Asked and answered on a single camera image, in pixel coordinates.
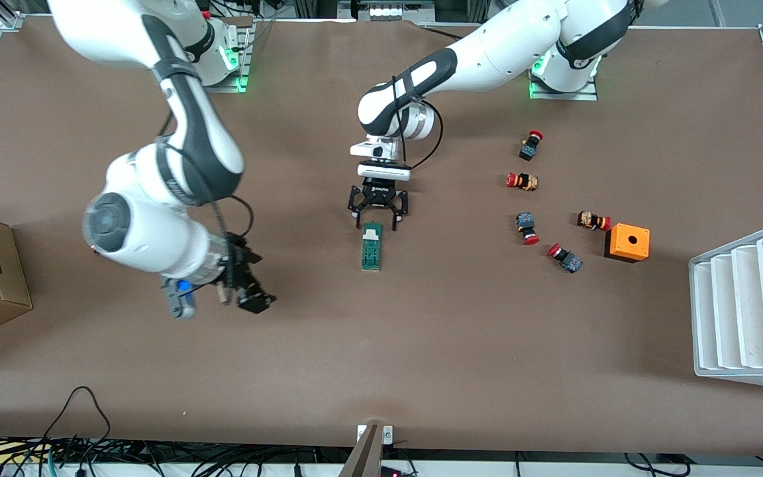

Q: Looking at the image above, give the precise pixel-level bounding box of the green load switch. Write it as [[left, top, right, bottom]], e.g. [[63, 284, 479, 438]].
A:
[[362, 223, 383, 271]]

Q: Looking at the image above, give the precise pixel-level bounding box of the red emergency button blue block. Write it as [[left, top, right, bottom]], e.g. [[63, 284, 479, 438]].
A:
[[519, 131, 544, 162], [515, 212, 540, 246], [547, 243, 583, 274]]

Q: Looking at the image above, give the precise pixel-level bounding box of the device with lit indicators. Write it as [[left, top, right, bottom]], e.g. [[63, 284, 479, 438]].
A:
[[338, 0, 435, 21]]

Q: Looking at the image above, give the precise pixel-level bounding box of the yellow tag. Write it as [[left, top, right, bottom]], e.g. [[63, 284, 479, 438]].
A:
[[0, 443, 44, 464]]

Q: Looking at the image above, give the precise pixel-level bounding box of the white slotted rack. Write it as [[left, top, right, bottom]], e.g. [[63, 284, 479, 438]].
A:
[[688, 221, 763, 393]]

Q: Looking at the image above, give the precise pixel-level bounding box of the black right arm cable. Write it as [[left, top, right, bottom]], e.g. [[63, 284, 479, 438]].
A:
[[156, 113, 256, 240]]

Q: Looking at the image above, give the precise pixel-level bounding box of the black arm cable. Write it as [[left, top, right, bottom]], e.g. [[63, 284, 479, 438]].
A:
[[156, 113, 256, 240], [391, 74, 444, 170]]

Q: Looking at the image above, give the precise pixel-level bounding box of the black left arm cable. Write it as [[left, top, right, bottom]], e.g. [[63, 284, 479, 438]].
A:
[[391, 74, 444, 170]]

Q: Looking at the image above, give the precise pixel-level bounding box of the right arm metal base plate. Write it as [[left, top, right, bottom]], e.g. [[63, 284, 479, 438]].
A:
[[204, 20, 250, 93]]

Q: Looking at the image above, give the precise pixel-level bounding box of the black looped cable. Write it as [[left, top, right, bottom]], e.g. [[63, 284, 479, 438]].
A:
[[44, 386, 112, 458]]

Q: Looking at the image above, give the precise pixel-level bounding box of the tangled black cable bundle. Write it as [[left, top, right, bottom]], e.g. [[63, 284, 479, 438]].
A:
[[0, 434, 356, 477]]

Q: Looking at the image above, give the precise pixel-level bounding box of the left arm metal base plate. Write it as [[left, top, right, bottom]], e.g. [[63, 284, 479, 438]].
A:
[[529, 66, 599, 101]]

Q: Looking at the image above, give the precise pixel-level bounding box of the orange button enclosure box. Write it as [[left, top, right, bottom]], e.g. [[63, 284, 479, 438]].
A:
[[604, 223, 651, 264]]

